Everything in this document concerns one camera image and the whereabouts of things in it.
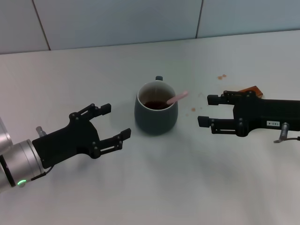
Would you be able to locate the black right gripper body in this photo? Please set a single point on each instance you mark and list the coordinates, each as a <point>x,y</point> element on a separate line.
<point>264,112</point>

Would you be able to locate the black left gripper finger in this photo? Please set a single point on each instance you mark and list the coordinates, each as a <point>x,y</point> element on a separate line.
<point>100,109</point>
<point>117,140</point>

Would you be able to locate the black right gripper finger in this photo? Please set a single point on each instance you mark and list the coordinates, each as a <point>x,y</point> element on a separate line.
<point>215,124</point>
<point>222,98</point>

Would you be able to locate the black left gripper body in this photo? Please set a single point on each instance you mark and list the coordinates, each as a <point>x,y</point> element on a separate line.
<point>68,140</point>

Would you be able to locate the dark grey ceramic mug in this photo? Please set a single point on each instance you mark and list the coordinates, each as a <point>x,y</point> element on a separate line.
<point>154,119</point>

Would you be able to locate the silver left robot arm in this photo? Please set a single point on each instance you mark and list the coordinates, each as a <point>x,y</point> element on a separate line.
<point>16,164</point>

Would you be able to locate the dark flat wooden block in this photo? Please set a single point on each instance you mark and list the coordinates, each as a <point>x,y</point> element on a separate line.
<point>254,90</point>

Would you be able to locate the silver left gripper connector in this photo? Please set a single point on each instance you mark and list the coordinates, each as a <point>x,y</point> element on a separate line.
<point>40,131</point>

